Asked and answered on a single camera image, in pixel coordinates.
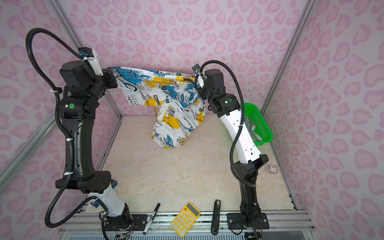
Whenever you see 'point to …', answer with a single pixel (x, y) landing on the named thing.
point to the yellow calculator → (184, 220)
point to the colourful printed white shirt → (180, 106)
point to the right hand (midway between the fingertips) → (209, 77)
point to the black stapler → (215, 221)
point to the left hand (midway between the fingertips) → (108, 65)
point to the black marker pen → (151, 219)
